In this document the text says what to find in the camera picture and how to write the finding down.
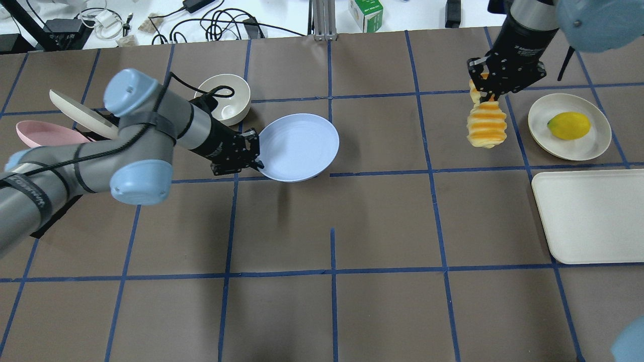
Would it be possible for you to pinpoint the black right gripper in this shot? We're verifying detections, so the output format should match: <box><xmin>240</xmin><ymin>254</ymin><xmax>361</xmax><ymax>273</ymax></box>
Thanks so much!
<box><xmin>467</xmin><ymin>23</ymin><xmax>547</xmax><ymax>104</ymax></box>

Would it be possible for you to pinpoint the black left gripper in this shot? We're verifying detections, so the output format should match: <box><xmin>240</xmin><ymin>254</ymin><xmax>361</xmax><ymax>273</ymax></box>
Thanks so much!
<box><xmin>194</xmin><ymin>96</ymin><xmax>265</xmax><ymax>175</ymax></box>

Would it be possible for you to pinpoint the blue plate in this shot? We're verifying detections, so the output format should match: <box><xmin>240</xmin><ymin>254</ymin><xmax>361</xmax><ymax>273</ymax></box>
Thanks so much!
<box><xmin>258</xmin><ymin>113</ymin><xmax>340</xmax><ymax>183</ymax></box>

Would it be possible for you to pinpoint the yellow orange striped bread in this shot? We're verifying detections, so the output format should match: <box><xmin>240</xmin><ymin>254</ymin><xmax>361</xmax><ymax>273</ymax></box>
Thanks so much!
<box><xmin>466</xmin><ymin>79</ymin><xmax>508</xmax><ymax>149</ymax></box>

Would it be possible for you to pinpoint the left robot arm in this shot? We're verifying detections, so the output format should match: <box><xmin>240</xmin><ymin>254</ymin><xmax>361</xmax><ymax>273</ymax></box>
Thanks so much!
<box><xmin>1</xmin><ymin>68</ymin><xmax>264</xmax><ymax>254</ymax></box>

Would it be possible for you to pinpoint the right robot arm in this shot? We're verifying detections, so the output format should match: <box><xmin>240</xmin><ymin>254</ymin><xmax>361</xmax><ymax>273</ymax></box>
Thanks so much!
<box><xmin>467</xmin><ymin>1</ymin><xmax>642</xmax><ymax>107</ymax></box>

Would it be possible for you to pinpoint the cream plate under lemon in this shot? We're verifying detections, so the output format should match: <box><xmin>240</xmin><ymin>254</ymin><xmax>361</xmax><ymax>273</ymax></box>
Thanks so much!
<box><xmin>528</xmin><ymin>93</ymin><xmax>612</xmax><ymax>161</ymax></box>

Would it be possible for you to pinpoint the black plate rack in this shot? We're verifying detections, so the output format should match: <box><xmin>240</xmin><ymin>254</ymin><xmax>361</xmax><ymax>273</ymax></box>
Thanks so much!
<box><xmin>32</xmin><ymin>111</ymin><xmax>119</xmax><ymax>238</ymax></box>

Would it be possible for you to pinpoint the cream plate in rack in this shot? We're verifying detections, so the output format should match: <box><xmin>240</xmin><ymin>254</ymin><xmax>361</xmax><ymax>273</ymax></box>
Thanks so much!
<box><xmin>48</xmin><ymin>89</ymin><xmax>119</xmax><ymax>139</ymax></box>

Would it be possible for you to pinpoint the pink plate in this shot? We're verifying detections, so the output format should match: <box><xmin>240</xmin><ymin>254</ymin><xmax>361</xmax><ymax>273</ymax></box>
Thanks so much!
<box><xmin>15</xmin><ymin>121</ymin><xmax>91</xmax><ymax>147</ymax></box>

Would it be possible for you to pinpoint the cream white bowl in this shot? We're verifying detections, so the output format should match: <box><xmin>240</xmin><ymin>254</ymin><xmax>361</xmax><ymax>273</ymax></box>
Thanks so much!
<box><xmin>198</xmin><ymin>74</ymin><xmax>251</xmax><ymax>126</ymax></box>

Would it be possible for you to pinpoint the black power brick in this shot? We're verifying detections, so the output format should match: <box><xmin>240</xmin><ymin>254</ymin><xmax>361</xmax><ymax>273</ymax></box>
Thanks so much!
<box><xmin>444</xmin><ymin>0</ymin><xmax>462</xmax><ymax>28</ymax></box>

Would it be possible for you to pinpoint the yellow lemon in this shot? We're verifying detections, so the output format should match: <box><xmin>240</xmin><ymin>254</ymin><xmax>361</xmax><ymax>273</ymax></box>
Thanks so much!
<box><xmin>547</xmin><ymin>112</ymin><xmax>592</xmax><ymax>140</ymax></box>

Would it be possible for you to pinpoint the green white box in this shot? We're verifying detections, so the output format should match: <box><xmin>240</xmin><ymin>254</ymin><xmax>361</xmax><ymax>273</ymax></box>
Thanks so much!
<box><xmin>348</xmin><ymin>1</ymin><xmax>384</xmax><ymax>34</ymax></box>

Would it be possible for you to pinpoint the white rectangular tray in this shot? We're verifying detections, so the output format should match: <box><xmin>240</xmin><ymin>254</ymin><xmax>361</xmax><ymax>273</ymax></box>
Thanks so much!
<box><xmin>531</xmin><ymin>169</ymin><xmax>643</xmax><ymax>265</ymax></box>

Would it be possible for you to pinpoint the black power adapter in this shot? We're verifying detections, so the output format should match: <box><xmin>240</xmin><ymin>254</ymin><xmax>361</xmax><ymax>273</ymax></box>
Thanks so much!
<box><xmin>182</xmin><ymin>0</ymin><xmax>214</xmax><ymax>14</ymax></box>

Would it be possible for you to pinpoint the aluminium frame post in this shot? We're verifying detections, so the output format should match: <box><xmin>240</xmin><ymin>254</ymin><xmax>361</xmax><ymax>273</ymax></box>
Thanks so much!
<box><xmin>308</xmin><ymin>1</ymin><xmax>338</xmax><ymax>41</ymax></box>

